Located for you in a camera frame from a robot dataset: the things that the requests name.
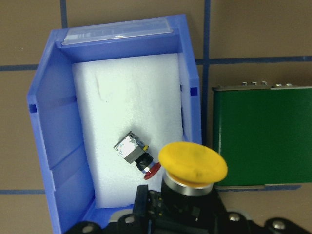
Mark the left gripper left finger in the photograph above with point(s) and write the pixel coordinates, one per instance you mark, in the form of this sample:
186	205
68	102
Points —
135	223

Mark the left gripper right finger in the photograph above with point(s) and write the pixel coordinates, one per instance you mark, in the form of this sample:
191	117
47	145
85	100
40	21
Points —
217	220

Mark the yellow mushroom push button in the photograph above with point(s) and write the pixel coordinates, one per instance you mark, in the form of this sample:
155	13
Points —
190	172

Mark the red mushroom push button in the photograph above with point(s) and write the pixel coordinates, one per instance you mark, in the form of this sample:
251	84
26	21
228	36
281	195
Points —
133	150

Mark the green conveyor belt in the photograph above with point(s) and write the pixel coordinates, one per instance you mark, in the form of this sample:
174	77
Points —
264	133

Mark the white foam pad left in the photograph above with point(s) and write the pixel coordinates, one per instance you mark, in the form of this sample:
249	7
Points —
117	96

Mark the left blue plastic bin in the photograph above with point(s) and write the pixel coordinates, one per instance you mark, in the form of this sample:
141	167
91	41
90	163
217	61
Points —
54	109

